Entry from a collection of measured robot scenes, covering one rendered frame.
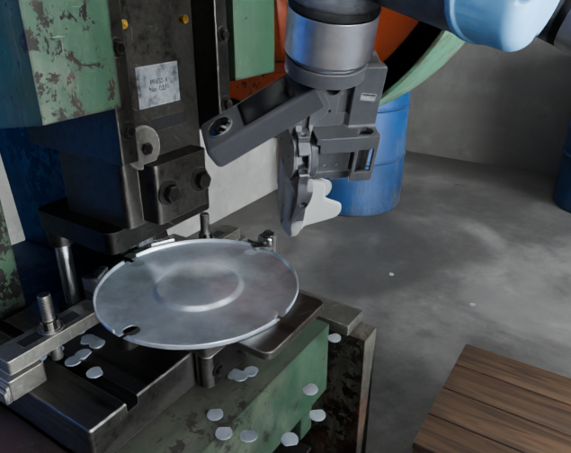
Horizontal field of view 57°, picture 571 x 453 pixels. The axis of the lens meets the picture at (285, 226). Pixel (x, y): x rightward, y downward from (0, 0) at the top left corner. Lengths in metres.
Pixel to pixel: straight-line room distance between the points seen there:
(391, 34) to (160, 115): 0.38
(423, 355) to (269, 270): 1.21
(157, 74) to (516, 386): 1.03
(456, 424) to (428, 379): 0.65
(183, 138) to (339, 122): 0.31
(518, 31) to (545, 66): 3.49
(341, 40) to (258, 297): 0.42
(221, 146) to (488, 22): 0.24
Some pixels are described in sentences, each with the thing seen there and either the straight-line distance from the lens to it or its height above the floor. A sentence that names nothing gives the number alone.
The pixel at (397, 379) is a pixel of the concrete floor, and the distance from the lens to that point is 1.84.
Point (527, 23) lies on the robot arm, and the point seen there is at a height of 1.16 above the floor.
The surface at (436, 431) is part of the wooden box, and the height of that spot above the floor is 0.35.
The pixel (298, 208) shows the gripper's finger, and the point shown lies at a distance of 0.52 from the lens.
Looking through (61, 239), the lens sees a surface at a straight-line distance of 0.83.
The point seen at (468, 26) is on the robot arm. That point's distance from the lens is 0.37.
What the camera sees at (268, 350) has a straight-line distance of 0.66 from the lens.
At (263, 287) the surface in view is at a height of 0.78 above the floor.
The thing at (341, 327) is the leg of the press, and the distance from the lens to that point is 0.95.
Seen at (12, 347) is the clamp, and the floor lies 0.76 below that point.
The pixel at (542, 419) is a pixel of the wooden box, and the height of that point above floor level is 0.35.
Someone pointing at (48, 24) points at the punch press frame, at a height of 1.15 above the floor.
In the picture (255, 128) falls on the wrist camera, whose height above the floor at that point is 1.07.
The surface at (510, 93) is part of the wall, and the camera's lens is 3.91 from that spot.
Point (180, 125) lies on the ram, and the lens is 0.75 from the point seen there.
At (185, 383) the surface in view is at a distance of 0.80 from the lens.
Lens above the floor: 1.19
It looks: 25 degrees down
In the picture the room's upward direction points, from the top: straight up
